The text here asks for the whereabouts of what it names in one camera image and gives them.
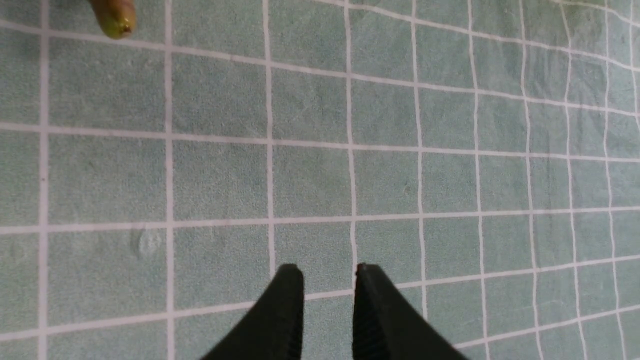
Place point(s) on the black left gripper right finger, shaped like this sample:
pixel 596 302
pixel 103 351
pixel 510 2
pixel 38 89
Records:
pixel 386 327

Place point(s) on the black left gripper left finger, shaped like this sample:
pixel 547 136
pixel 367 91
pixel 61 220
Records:
pixel 272 329

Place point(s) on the purple eggplant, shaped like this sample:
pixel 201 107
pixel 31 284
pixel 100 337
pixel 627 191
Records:
pixel 116 18

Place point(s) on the green checkered tablecloth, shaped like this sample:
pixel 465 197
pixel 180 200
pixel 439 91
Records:
pixel 484 153

